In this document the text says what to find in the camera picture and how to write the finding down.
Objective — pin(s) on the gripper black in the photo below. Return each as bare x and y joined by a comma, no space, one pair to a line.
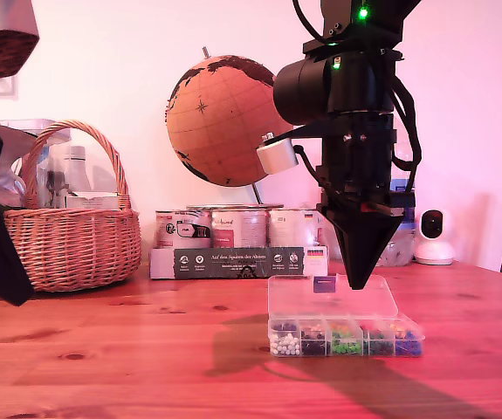
359,153

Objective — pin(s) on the large clear water bottle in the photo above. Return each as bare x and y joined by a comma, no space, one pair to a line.
405,244

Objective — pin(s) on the tin can white label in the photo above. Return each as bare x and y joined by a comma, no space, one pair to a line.
290,231

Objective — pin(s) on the clear plastic pin organiser box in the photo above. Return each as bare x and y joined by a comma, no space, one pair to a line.
303,301

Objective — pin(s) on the white paper carton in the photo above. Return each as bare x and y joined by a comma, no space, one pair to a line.
93,201

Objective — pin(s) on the white plastic bottle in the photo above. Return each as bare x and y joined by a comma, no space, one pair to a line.
78,170

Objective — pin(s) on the tin can pink label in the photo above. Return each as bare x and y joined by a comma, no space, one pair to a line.
237,231

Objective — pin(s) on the clear plastic container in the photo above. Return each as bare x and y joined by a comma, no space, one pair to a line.
60,135

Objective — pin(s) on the grey cardboard can tray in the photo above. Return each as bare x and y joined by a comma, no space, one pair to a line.
233,262

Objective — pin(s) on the tin can black logo label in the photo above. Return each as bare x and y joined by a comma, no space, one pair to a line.
180,231

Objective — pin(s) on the cork globe on metal stand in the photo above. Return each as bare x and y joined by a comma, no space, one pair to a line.
220,122

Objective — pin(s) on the small white round camera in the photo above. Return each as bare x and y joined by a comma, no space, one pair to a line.
434,244

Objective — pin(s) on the wrist camera box grey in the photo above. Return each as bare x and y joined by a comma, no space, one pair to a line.
277,155
6,22

